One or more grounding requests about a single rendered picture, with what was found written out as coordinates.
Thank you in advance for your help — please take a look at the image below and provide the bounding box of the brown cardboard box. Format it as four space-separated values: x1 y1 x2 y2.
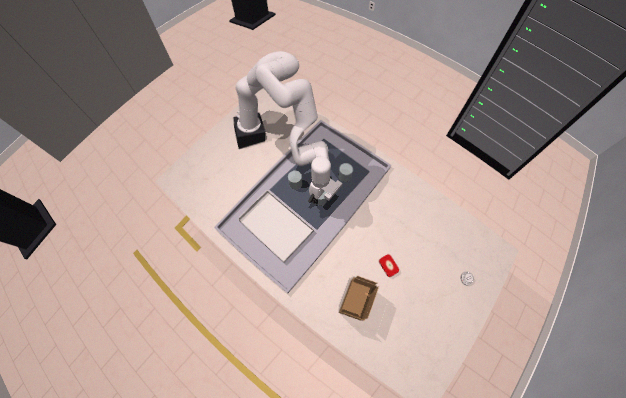
340 276 379 321

